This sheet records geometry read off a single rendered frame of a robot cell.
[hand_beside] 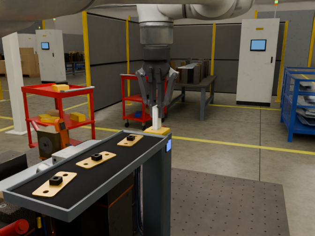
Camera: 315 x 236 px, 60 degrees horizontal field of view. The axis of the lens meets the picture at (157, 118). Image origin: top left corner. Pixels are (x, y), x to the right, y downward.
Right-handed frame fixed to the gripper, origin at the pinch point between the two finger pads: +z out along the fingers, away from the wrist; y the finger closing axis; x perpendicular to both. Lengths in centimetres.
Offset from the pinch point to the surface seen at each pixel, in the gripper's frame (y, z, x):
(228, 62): 105, 26, -691
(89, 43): 298, -24, -352
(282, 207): -38, 49, -50
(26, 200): 1.4, 2.4, 44.5
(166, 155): -3.5, 10.6, 1.4
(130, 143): -0.2, 2.5, 15.7
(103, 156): 0.8, 2.5, 25.5
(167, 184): -3.5, 20.6, 0.5
